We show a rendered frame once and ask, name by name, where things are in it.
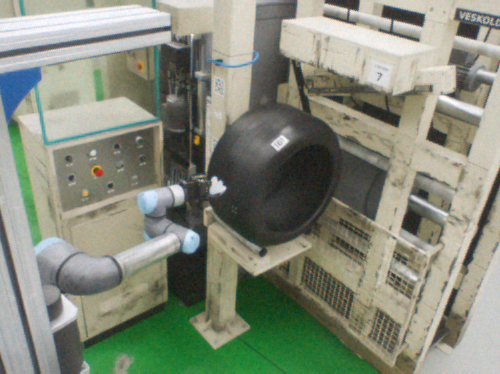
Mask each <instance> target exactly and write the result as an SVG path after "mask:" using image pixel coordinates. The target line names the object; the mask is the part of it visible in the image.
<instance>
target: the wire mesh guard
mask: <svg viewBox="0 0 500 374"><path fill-rule="evenodd" d="M331 201H332V203H335V204H337V206H339V207H341V210H342V209H345V210H346V211H348V212H350V213H351V216H352V214H353V215H354V216H355V217H358V218H360V219H361V220H362V221H364V222H366V225H367V224H369V225H370V226H371V228H372V226H373V227H375V228H376V229H377V230H379V231H380V232H382V234H383V233H384V234H386V235H388V236H389V237H391V238H393V240H395V241H397V242H399V244H400V243H402V245H404V246H405V247H407V248H409V249H410V252H411V250H413V251H415V252H416V253H417V256H418V255H420V256H422V257H423V258H424V261H423V264H422V265H421V264H420V263H418V262H417V261H416V258H417V256H416V258H415V260H414V259H413V260H414V264H415V261H416V262H417V263H418V264H420V265H421V269H420V270H419V269H418V268H417V267H415V266H414V264H413V266H414V267H415V268H417V269H418V270H419V271H420V272H419V274H417V275H418V280H417V282H416V285H413V284H412V283H410V284H412V285H413V286H415V288H414V290H412V291H413V293H412V296H411V299H410V300H409V299H408V300H409V301H410V304H409V306H408V305H407V306H408V309H407V310H406V311H407V312H406V315H405V317H404V320H403V319H402V318H401V317H400V318H401V319H402V320H403V323H401V324H402V328H401V329H400V328H399V327H397V326H396V325H395V323H396V322H398V321H396V320H395V319H394V318H393V317H392V316H390V315H389V316H390V318H391V317H392V318H393V319H394V320H395V323H393V324H394V325H395V326H396V327H397V328H399V329H400V330H401V331H400V333H398V332H397V331H396V332H397V333H398V334H399V336H398V338H397V337H396V338H397V341H396V342H395V341H394V342H395V343H396V344H395V347H394V350H393V351H394V352H393V355H392V357H391V361H390V363H389V362H387V361H386V359H385V358H386V356H385V355H386V354H384V353H383V354H384V355H382V354H381V353H382V352H381V351H380V350H381V347H382V345H381V346H380V345H379V346H380V350H379V349H378V348H377V347H376V346H374V347H372V346H373V345H372V344H371V343H370V342H371V340H370V342H369V341H368V340H367V339H365V338H364V339H365V340H364V339H362V338H363V337H362V336H361V337H362V338H361V337H360V336H359V335H358V334H359V333H358V332H357V330H356V332H357V333H358V334H357V333H355V332H354V330H352V329H353V326H352V327H351V328H352V329H350V328H349V327H350V326H349V325H348V323H346V324H347V325H348V326H349V327H348V326H347V325H345V322H344V320H342V321H343V322H344V323H343V322H341V321H340V320H341V319H340V318H339V317H338V316H337V315H336V316H337V317H338V318H337V317H336V316H335V314H334V313H333V314H334V315H332V314H331V313H332V312H331V308H330V310H327V306H325V307H326V308H325V307H324V306H321V305H322V304H323V301H324V300H323V301H322V304H320V303H321V302H320V303H319V300H317V299H316V298H315V295H316V294H315V293H316V291H317V290H315V289H314V288H313V285H312V286H311V285H310V286H311V287H312V288H313V289H314V290H315V293H314V294H315V295H314V298H315V299H316V300H317V301H318V302H317V301H316V300H315V299H313V298H312V297H313V296H312V295H311V294H310V296H309V295H308V294H309V293H308V292H307V290H305V291H306V292H304V286H303V288H302V287H301V288H302V289H303V290H302V289H301V288H299V287H300V282H299V281H298V280H297V279H296V278H295V277H294V276H293V275H292V279H293V277H294V278H295V279H296V280H297V281H298V282H299V285H298V284H297V283H296V282H295V283H296V284H297V285H298V286H299V287H298V286H297V285H296V284H295V283H294V281H293V280H292V281H293V282H292V281H290V280H289V279H290V278H289V277H286V276H285V275H286V272H287V271H286V270H285V269H284V270H285V275H284V273H283V274H281V273H280V272H282V267H281V266H280V267H281V271H279V270H280V269H279V266H278V270H277V269H276V270H274V269H273V268H270V269H272V271H273V272H274V273H276V274H278V275H279V276H280V277H281V278H282V279H283V280H284V281H286V282H288V284H290V285H291V286H292V287H293V288H294V289H296V290H297V291H298V292H300V293H301V294H302V295H303V296H304V297H305V298H307V299H308V300H310V301H311V302H312V303H313V305H315V306H317V307H318V308H320V309H321V311H322V312H323V313H325V314H327V315H328V316H329V317H330V318H331V319H332V320H333V321H335V322H336V323H337V324H339V325H340V326H341V327H342V328H344V329H345V331H347V332H349V333H350V334H351V335H352V336H353V337H354V338H355V339H357V340H359V341H360V342H361V344H363V345H364V346H365V347H367V348H369V350H370V351H371V352H373V353H374V354H375V355H377V356H378V357H379V358H380V359H381V360H383V361H384V362H385V363H386V364H388V365H389V366H390V367H391V368H392V367H393V366H394V362H395V359H396V356H397V354H398V351H399V348H400V346H401V344H402V339H403V336H404V333H405V331H406V328H407V325H408V323H409V320H410V315H411V312H412V309H413V307H414V304H415V301H416V299H417V297H418V291H419V289H420V286H421V283H422V281H423V278H424V275H425V273H426V267H427V265H428V262H429V259H430V258H431V255H430V254H428V253H426V252H425V251H424V250H420V249H419V248H418V247H416V246H415V245H413V244H411V243H410V242H407V241H406V240H404V239H402V238H401V237H400V236H398V235H396V234H393V233H392V232H391V231H389V230H387V229H386V228H385V227H383V226H380V225H378V224H377V223H376V222H374V221H372V220H371V219H369V218H368V217H365V216H363V215H362V214H361V213H359V212H358V211H356V210H354V209H352V208H350V207H348V206H347V205H345V204H344V203H343V202H341V201H338V200H337V199H335V198H334V197H332V199H331ZM366 225H365V229H366ZM371 228H370V232H371ZM365 229H364V233H365V231H367V230H365ZM367 232H368V231H367ZM370 232H368V233H369V235H370ZM388 236H387V239H388ZM387 239H386V242H387ZM386 242H385V245H386V244H388V243H386ZM388 245H389V244H388ZM405 247H404V250H405ZM347 248H348V247H347ZM348 249H349V250H351V249H350V246H349V248H348ZM349 250H348V254H349ZM404 250H403V252H404ZM340 254H341V253H340ZM348 254H347V258H348ZM341 255H342V258H343V256H344V255H343V254H341ZM349 255H350V254H349ZM351 256H352V255H351ZM344 257H345V256H344ZM352 257H353V256H352ZM342 258H340V259H341V261H342ZM345 258H346V257H345ZM347 258H346V261H347ZM353 258H354V257H353ZM353 258H352V260H350V259H349V258H348V259H349V260H350V261H352V262H353ZM353 263H354V262H353ZM354 264H355V263H354ZM355 265H356V266H358V265H357V264H355ZM402 273H403V272H402ZM404 274H405V270H404V273H403V275H404ZM403 275H402V279H404V278H403ZM288 278H289V279H288ZM410 278H412V277H410ZM410 278H409V281H410ZM412 279H413V278H412ZM404 280H405V279H404ZM413 280H415V279H413ZM405 281H407V280H405ZM409 281H407V282H408V283H409ZM415 281H416V280H415ZM391 283H393V282H391ZM400 283H401V284H402V282H400ZM408 283H407V286H408ZM393 284H394V283H393ZM401 284H400V287H401ZM394 285H395V284H394ZM402 285H404V284H402ZM395 286H396V285H395ZM404 286H405V285H404ZM407 286H405V287H406V289H407V288H408V287H407ZM396 287H398V286H396ZM400 287H398V288H399V290H400V289H401V288H400ZM408 289H410V288H408ZM399 290H398V292H399ZM401 290H402V289H401ZM394 291H395V290H394ZM395 292H397V291H395ZM398 292H397V296H398V294H400V293H398ZM307 293H308V294H307ZM400 295H401V294H400ZM311 296H312V297H311ZM316 296H317V295H316ZM397 296H396V297H395V301H396V298H397ZM401 296H402V295H401ZM317 297H318V296H317ZM402 297H403V298H404V295H403V296H402ZM403 298H402V300H403ZM397 299H399V298H397ZM399 300H400V299H399ZM402 300H400V301H402ZM324 302H325V301H324ZM325 303H326V302H325ZM329 311H330V312H331V313H330V312H329ZM339 319H340V320H339ZM398 323H399V322H398ZM366 340H367V341H368V342H369V343H368V342H367V341H366ZM370 344H371V345H372V346H371V345H370ZM375 347H376V348H377V349H378V350H379V351H378V350H377V349H376V348H375ZM382 348H383V347H382ZM380 352H381V353H380Z"/></svg>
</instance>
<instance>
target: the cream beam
mask: <svg viewBox="0 0 500 374"><path fill-rule="evenodd" d="M438 50H439V48H438V47H432V46H428V45H426V44H422V43H418V42H416V41H412V40H409V39H402V38H399V37H395V36H393V35H389V34H386V33H382V32H379V31H372V30H369V29H366V28H362V27H359V26H356V25H353V24H349V23H343V22H339V21H336V20H333V19H329V18H326V17H323V16H316V17H307V18H299V19H291V20H283V21H282V24H281V33H280V52H279V54H280V55H282V56H287V57H289V58H292V59H294V60H296V61H299V62H301V63H304V64H309V65H311V66H313V67H316V68H318V69H321V70H323V71H326V72H330V73H333V74H335V75H337V76H340V77H343V78H345V79H347V80H352V81H354V82H357V83H360V84H361V85H364V86H367V87H369V88H374V89H377V90H378V91H381V92H384V93H385V94H388V95H391V96H394V95H397V94H400V93H403V92H406V91H410V90H412V89H413V88H414V85H415V83H416V80H417V76H418V71H419V70H422V69H426V68H429V67H434V63H435V60H436V56H437V54H438ZM372 60H374V61H377V62H379V63H382V64H388V65H391V66H393V69H392V73H391V77H390V81H389V85H388V88H384V87H382V86H379V85H377V84H374V83H372V82H369V81H368V80H369V71H370V66H371V62H372Z"/></svg>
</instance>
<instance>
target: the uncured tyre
mask: <svg viewBox="0 0 500 374"><path fill-rule="evenodd" d="M280 135H282V136H284V137H286V138H287V139H288V140H289V141H288V143H287V144H286V145H284V146H283V147H282V148H281V149H280V150H279V151H277V150H276V149H275V148H274V147H273V146H272V145H271V144H272V142H273V141H275V140H276V139H277V138H278V137H280ZM341 169H342V155H341V150H340V145H339V141H338V138H337V135H336V133H335V131H334V130H333V129H331V128H330V127H329V125H328V124H327V123H326V122H325V121H322V120H321V119H319V118H317V117H315V116H313V115H312V114H309V113H307V112H304V111H302V110H300V109H297V108H296V107H294V106H292V105H289V104H282V103H267V104H260V105H257V106H256V107H254V108H252V109H250V110H248V112H246V113H243V114H242V115H240V117H239V118H238V119H237V120H236V121H233V122H232V125H231V126H230V127H229V128H228V129H226V130H225V131H224V134H223V135H222V137H220V139H219V140H218V142H217V144H216V147H215V149H214V151H213V153H212V155H211V158H210V161H209V163H208V170H207V177H206V178H207V179H210V180H211V179H212V177H216V178H217V183H218V181H222V182H223V186H225V187H226V190H225V191H224V193H222V194H221V195H220V196H219V197H218V198H216V200H213V201H208V202H209V204H210V206H211V208H212V209H213V210H214V212H215V213H216V216H217V217H219V218H220V219H221V220H222V221H223V222H224V223H225V224H226V225H229V226H230V227H231V228H232V229H233V230H234V231H235V232H236V233H239V234H240V236H242V237H243V238H244V239H245V240H247V241H248V242H251V243H254V244H256V245H259V246H264V247H271V246H276V245H280V244H282V243H285V242H290V241H292V240H294V239H296V238H297V237H298V236H300V235H301V234H303V233H305V232H306V231H307V230H308V229H309V228H310V227H311V226H312V225H313V224H314V223H315V222H316V221H317V220H318V219H319V218H320V216H321V215H322V214H323V212H324V211H325V209H327V207H328V206H329V202H330V201H331V199H332V197H333V195H334V193H335V192H336V189H337V185H338V182H339V178H340V174H341ZM277 172H278V173H277ZM275 175H276V176H275ZM210 180H208V181H210ZM232 204H233V205H235V206H237V207H238V215H236V214H234V213H232Z"/></svg>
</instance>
